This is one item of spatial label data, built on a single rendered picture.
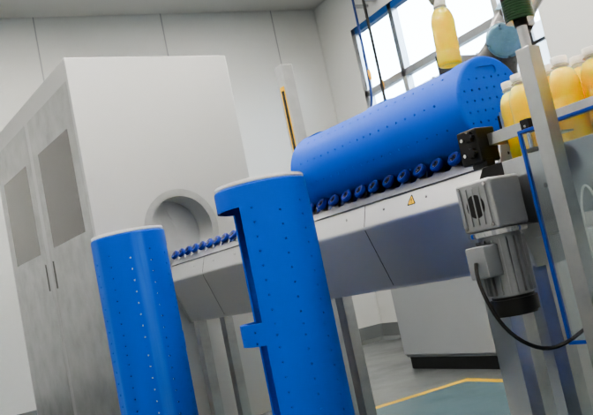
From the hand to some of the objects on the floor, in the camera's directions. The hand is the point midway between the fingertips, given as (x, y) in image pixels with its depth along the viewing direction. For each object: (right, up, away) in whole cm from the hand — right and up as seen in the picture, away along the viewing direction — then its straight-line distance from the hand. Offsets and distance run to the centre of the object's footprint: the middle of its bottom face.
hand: (438, 0), depth 238 cm
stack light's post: (+29, -134, -80) cm, 158 cm away
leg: (+40, -138, -19) cm, 145 cm away
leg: (-76, -180, +135) cm, 237 cm away
